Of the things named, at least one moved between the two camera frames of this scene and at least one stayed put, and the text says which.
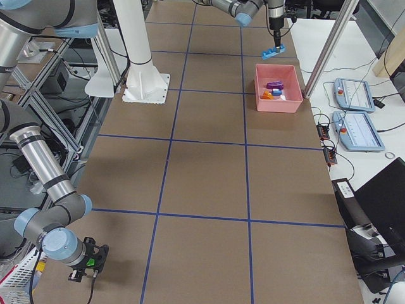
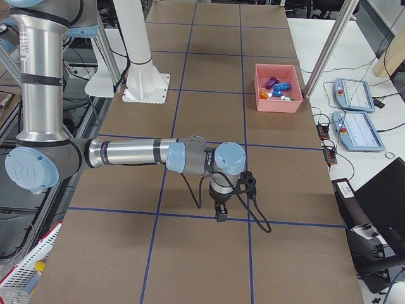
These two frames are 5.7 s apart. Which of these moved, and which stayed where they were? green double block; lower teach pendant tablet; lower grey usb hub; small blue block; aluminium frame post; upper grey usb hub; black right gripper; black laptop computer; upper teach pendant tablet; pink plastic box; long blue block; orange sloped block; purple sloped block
Moved: green double block; purple sloped block; long blue block; orange sloped block; black right gripper
Stayed: upper teach pendant tablet; pink plastic box; upper grey usb hub; small blue block; lower grey usb hub; black laptop computer; lower teach pendant tablet; aluminium frame post
